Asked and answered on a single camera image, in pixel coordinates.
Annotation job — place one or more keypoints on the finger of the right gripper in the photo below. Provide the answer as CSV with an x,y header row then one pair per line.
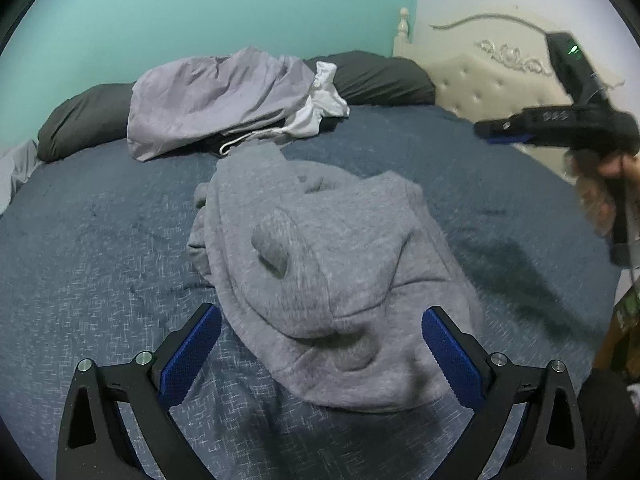
x,y
504,128
502,139

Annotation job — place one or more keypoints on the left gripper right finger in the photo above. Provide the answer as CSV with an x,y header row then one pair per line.
x,y
549,443

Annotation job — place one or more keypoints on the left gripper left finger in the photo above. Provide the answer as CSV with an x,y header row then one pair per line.
x,y
93,442

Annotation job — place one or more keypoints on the grey sweatshirt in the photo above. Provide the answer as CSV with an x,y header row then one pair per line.
x,y
324,276

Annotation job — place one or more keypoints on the person's right hand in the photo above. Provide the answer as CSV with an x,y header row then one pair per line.
x,y
594,175

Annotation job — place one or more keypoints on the cream tufted headboard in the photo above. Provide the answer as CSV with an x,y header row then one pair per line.
x,y
487,65

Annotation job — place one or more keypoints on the dark blue bed sheet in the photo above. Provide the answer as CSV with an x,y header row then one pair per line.
x,y
94,265

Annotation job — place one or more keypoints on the white garment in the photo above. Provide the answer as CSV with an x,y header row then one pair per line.
x,y
323,101

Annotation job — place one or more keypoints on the light grey blanket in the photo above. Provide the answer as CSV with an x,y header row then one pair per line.
x,y
16,167

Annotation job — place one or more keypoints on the long dark grey pillow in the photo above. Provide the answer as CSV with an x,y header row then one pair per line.
x,y
99,114

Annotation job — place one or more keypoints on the light lilac-grey garment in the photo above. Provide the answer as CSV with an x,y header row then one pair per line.
x,y
183,102

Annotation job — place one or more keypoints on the grey hoodie with drawstring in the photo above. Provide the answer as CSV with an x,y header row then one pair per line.
x,y
277,135

